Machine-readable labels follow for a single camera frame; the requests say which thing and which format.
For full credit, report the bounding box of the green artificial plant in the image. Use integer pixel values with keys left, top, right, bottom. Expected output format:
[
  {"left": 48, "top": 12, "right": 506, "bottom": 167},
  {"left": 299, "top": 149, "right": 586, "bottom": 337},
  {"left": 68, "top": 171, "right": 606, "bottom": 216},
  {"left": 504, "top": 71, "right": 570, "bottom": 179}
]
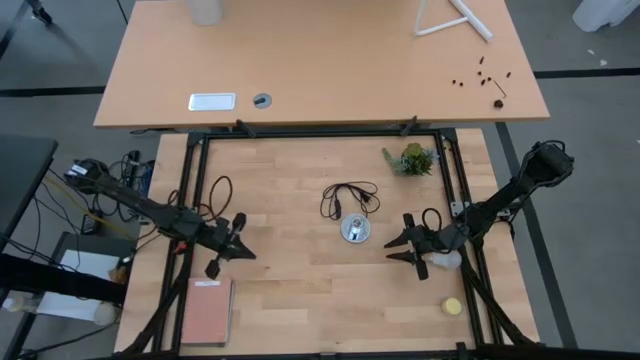
[{"left": 381, "top": 142, "right": 441, "bottom": 177}]

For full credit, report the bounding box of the white plastic object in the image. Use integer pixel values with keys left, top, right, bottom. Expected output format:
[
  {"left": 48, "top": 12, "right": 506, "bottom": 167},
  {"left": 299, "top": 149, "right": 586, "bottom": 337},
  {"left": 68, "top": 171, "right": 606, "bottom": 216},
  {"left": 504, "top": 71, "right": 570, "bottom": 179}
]
[{"left": 571, "top": 0, "right": 640, "bottom": 34}]

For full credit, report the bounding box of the black side table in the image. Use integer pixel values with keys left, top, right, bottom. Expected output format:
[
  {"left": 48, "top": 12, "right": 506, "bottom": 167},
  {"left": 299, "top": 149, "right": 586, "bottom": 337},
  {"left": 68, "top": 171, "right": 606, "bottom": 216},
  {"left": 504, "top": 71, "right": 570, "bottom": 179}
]
[{"left": 0, "top": 133, "right": 60, "bottom": 251}]

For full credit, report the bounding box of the pink notebook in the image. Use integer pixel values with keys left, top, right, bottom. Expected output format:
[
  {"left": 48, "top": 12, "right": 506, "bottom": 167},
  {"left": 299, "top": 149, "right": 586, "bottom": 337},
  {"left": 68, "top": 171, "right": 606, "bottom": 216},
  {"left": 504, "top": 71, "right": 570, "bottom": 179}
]
[{"left": 180, "top": 277, "right": 236, "bottom": 348}]

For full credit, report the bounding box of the translucent plastic container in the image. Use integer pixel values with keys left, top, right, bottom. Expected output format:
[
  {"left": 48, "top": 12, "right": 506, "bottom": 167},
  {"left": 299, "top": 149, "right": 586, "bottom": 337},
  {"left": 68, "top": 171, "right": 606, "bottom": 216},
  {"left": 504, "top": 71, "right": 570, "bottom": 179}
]
[{"left": 186, "top": 0, "right": 224, "bottom": 28}]

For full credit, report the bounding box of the black aluminium table frame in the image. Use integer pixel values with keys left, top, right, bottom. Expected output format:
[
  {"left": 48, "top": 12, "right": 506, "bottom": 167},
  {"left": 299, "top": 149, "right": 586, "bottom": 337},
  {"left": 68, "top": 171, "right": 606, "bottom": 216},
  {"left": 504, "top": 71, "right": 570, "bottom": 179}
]
[{"left": 119, "top": 126, "right": 547, "bottom": 360}]

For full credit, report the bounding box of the black chair leg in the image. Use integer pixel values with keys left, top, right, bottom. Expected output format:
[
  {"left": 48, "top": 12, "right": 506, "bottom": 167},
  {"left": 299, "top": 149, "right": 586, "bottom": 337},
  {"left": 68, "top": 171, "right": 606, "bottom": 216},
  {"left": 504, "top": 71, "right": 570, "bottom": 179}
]
[{"left": 25, "top": 0, "right": 54, "bottom": 27}]

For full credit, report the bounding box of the light orange desk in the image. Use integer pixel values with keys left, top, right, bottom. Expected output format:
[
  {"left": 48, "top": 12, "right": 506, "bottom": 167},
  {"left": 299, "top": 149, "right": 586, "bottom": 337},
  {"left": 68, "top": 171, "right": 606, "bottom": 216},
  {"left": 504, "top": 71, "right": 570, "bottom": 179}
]
[{"left": 92, "top": 0, "right": 552, "bottom": 131}]

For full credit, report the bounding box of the white triangular stand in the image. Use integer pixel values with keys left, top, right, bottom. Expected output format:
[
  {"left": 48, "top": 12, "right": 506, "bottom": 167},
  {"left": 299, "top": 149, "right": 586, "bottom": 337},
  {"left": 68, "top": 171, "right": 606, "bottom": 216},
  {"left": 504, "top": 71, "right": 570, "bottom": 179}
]
[{"left": 413, "top": 0, "right": 495, "bottom": 44}]

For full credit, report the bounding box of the silver rectangular desk plate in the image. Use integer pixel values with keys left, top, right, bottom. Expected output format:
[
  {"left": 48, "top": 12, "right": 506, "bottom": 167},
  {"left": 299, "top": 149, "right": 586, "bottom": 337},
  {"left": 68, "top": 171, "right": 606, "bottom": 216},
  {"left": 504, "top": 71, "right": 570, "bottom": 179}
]
[{"left": 187, "top": 92, "right": 237, "bottom": 113}]

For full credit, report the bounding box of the yellow cable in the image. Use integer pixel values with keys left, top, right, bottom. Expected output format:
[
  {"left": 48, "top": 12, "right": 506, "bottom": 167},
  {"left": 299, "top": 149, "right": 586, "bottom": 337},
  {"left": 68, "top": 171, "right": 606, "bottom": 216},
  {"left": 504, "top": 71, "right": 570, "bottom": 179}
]
[{"left": 43, "top": 174, "right": 134, "bottom": 240}]

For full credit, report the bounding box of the black power adapter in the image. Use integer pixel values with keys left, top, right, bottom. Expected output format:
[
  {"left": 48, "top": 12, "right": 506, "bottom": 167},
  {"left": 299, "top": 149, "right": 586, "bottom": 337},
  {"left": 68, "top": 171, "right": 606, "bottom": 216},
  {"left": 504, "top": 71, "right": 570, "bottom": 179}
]
[{"left": 80, "top": 209, "right": 104, "bottom": 237}]

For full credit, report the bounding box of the black power strip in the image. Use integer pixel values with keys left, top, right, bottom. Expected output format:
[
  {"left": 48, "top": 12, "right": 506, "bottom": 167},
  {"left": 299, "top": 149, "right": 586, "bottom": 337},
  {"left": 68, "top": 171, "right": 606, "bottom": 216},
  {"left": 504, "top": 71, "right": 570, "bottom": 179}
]
[{"left": 123, "top": 149, "right": 145, "bottom": 187}]

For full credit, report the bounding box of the yellow round sponge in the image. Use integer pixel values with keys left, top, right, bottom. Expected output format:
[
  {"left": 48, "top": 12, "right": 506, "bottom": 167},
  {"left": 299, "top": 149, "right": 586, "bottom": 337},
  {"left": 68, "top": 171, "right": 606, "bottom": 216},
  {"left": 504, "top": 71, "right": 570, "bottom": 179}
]
[{"left": 440, "top": 296, "right": 464, "bottom": 317}]

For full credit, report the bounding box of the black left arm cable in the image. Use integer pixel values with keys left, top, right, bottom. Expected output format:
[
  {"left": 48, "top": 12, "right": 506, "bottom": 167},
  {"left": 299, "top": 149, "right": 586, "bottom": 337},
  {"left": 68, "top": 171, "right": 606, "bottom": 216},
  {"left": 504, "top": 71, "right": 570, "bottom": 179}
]
[{"left": 197, "top": 174, "right": 235, "bottom": 222}]

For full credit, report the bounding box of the white box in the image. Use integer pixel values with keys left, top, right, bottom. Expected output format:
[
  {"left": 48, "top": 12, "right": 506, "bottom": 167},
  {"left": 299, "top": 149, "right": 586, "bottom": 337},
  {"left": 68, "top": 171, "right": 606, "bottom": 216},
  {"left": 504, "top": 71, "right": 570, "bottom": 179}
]
[{"left": 35, "top": 247, "right": 125, "bottom": 322}]

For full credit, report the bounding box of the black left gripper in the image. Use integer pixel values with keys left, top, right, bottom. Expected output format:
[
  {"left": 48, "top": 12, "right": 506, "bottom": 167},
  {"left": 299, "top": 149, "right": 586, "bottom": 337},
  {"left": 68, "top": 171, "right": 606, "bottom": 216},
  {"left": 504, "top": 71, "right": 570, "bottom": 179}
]
[{"left": 198, "top": 212, "right": 258, "bottom": 281}]

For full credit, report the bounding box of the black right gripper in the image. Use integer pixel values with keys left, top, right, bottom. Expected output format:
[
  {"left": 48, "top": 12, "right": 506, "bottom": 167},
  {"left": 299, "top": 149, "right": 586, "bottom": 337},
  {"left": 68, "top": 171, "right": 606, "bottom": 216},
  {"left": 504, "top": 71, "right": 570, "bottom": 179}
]
[{"left": 383, "top": 213, "right": 472, "bottom": 282}]

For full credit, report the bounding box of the chrome lamp socket base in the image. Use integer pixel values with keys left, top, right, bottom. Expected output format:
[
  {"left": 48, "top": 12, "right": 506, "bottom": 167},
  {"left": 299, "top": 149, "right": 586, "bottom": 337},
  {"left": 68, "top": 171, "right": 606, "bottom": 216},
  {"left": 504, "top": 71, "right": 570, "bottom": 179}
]
[{"left": 339, "top": 212, "right": 373, "bottom": 245}]

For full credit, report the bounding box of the white frosted lightbulb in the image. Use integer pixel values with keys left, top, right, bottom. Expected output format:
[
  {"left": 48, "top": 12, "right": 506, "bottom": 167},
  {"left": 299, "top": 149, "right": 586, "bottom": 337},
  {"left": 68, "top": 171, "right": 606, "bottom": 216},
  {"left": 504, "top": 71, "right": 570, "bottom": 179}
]
[{"left": 424, "top": 249, "right": 464, "bottom": 272}]

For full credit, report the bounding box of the black frame clamp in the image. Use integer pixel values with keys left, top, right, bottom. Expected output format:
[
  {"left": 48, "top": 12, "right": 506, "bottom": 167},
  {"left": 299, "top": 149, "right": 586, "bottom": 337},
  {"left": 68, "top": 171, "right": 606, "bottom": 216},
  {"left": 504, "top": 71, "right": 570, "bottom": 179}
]
[
  {"left": 399, "top": 115, "right": 420, "bottom": 138},
  {"left": 234, "top": 118, "right": 258, "bottom": 139}
]

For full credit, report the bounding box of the clear plastic jar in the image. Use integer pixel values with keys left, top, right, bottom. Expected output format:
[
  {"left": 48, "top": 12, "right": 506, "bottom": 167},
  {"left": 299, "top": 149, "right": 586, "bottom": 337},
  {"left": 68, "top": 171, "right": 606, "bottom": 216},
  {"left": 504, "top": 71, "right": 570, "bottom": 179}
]
[{"left": 93, "top": 301, "right": 120, "bottom": 327}]

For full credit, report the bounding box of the black metal beam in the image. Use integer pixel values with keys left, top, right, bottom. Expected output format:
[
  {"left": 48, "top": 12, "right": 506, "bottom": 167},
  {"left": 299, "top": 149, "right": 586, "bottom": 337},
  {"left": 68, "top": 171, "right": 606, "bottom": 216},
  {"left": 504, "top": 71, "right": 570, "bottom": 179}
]
[{"left": 0, "top": 252, "right": 127, "bottom": 305}]

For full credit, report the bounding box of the black power cord with switch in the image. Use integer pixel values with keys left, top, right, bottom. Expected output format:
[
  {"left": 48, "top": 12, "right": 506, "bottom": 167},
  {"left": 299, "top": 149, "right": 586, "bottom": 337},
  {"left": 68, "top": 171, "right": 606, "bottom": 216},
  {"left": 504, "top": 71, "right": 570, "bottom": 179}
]
[{"left": 319, "top": 180, "right": 383, "bottom": 222}]

